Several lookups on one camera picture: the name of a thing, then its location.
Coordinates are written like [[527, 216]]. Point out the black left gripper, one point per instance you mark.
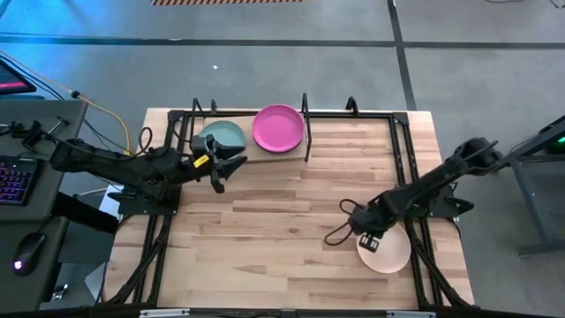
[[203, 164]]

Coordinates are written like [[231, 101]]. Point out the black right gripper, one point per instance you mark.
[[368, 221]]

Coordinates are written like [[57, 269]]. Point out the peach plastic plate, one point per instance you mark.
[[393, 254]]

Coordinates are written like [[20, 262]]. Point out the teal plastic plate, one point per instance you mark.
[[220, 130]]

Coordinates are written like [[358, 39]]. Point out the magenta plastic plate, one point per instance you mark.
[[278, 128]]

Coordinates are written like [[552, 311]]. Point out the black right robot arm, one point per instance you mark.
[[424, 194]]

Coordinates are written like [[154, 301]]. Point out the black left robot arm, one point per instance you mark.
[[132, 170]]

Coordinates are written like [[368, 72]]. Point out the grey metal stand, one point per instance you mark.
[[527, 199]]

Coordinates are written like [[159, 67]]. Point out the dark grey desk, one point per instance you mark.
[[44, 110]]

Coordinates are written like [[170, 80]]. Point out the backlit black keyboard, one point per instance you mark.
[[17, 181]]

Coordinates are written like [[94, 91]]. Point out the black computer mouse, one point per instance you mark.
[[28, 254]]

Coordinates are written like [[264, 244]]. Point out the monitor with red display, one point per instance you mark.
[[13, 79]]

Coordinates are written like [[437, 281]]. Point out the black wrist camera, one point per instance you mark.
[[198, 143]]

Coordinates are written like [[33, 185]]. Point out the silver metal bracket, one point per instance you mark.
[[163, 313], [410, 314]]

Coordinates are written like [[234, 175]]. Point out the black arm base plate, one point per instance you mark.
[[132, 205], [454, 205]]

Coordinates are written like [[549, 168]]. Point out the black aluminium rig frame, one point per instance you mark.
[[353, 115]]

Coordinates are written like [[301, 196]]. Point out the black clamp mount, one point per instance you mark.
[[31, 132]]

